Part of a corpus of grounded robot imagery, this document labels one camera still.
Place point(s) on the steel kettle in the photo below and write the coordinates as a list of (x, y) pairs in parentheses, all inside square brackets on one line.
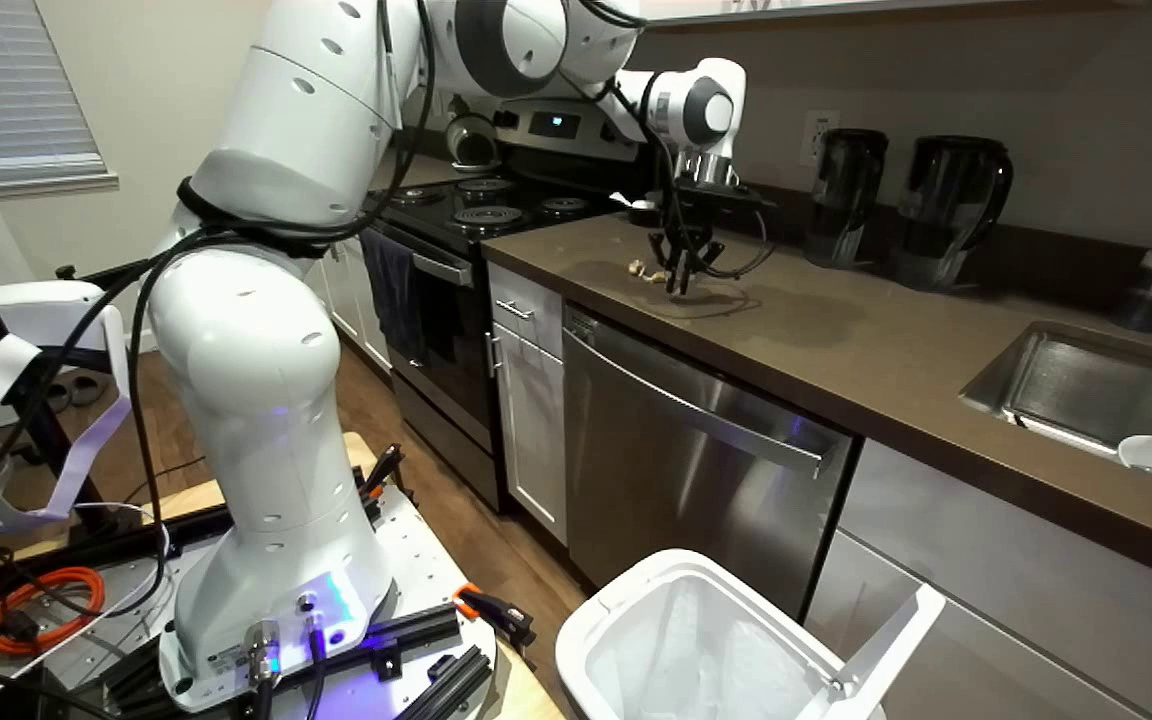
[(475, 141)]

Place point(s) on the grey sink base cabinet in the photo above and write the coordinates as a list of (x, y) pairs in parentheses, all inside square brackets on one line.
[(1041, 613)]

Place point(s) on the orange black clamp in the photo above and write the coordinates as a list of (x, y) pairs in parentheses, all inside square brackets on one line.
[(497, 613), (383, 473)]

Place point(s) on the white wall outlet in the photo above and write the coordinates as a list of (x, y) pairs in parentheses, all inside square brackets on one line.
[(819, 136)]

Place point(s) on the black oven range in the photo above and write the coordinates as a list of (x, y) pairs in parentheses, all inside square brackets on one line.
[(450, 334)]

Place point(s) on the black coffee maker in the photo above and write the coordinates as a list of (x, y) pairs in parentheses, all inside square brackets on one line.
[(951, 214)]

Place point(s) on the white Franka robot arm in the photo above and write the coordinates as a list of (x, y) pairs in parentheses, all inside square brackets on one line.
[(258, 400)]

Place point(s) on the stainless steel dishwasher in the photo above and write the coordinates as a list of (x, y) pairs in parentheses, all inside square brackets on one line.
[(683, 505)]

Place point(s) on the stainless steel sink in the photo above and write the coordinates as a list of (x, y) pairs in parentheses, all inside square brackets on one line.
[(1097, 387)]

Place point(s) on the white window blinds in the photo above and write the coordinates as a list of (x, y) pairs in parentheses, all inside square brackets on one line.
[(1, 94)]

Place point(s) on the white plastic trash bin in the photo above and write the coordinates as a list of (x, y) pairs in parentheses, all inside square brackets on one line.
[(683, 641)]

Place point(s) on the garlic clove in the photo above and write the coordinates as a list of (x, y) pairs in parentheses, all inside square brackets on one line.
[(659, 278), (636, 265)]

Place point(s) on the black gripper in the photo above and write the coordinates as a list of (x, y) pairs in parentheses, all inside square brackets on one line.
[(697, 220)]

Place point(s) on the dark water filter pitcher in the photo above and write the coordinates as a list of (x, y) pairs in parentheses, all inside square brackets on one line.
[(845, 203)]

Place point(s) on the white base cabinets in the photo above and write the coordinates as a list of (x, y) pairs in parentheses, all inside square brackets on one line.
[(351, 303)]

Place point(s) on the dark hanging dish towel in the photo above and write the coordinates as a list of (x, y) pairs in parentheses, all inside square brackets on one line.
[(399, 292)]

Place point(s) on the black aluminium rail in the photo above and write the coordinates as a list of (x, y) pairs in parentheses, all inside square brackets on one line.
[(418, 624), (450, 680)]

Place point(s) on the white perforated robot table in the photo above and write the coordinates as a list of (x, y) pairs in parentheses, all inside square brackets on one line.
[(420, 546)]

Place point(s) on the narrow grey base cabinet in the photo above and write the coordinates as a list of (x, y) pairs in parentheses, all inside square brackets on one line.
[(531, 426)]

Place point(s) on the white chair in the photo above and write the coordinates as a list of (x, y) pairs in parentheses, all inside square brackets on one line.
[(43, 307)]

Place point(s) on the wall cabinet over counter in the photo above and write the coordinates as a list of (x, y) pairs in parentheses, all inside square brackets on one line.
[(868, 7)]

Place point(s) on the white bin liner bag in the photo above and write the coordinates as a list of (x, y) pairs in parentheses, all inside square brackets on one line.
[(697, 662)]

